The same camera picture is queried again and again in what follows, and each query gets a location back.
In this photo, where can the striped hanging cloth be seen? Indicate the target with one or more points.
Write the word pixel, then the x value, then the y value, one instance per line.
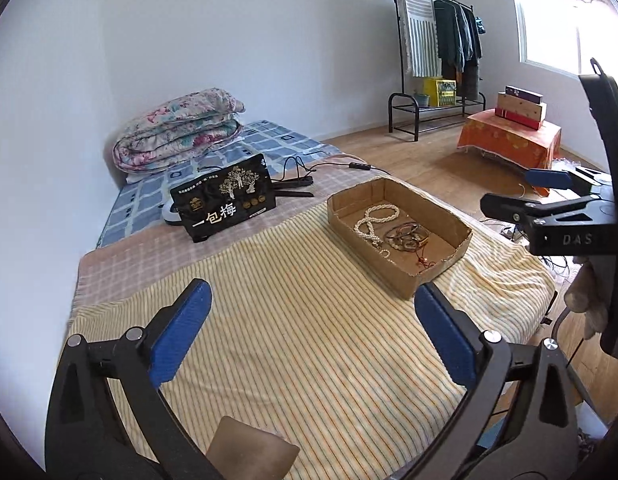
pixel 420 34

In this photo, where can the gold wristwatch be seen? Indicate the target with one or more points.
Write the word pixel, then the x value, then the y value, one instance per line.
pixel 419 233

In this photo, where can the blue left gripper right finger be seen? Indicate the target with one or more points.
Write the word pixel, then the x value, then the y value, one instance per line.
pixel 453 334

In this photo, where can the stacked gift boxes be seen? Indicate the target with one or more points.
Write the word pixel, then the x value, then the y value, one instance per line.
pixel 522 106

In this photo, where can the black tripod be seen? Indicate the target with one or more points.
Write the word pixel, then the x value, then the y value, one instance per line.
pixel 297 187

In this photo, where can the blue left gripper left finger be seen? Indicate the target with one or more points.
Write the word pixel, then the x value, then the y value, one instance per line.
pixel 173 330

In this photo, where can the orange covered low table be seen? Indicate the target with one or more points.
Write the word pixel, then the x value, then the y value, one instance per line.
pixel 518 144

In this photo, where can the black clothes rack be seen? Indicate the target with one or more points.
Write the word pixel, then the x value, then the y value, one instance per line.
pixel 403 114

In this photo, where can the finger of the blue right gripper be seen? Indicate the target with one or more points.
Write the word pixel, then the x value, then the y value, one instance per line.
pixel 548 178

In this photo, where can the pink checked bed sheet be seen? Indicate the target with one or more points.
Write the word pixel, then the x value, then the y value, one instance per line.
pixel 119 270

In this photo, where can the dark bangle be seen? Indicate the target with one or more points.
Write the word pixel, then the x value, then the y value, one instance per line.
pixel 401 238

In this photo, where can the window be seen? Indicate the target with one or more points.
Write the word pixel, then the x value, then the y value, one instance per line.
pixel 565 36

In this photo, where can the black snack bag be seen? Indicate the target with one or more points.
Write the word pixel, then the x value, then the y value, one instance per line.
pixel 223 198

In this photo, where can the open cardboard box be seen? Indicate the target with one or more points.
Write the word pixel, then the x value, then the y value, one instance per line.
pixel 363 214

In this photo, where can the yellow striped towel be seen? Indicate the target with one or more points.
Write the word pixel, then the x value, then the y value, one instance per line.
pixel 303 340

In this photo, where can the yellow crate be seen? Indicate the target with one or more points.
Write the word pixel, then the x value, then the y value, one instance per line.
pixel 443 92

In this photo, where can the dark hanging clothes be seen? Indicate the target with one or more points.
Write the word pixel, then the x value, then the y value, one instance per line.
pixel 459 50

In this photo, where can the folded floral quilt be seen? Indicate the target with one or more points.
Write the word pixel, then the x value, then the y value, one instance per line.
pixel 177 130

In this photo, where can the small green pot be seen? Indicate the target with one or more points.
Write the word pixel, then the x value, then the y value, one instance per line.
pixel 422 100

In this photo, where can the white gloved right hand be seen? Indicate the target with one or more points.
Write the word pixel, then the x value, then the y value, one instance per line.
pixel 589 293

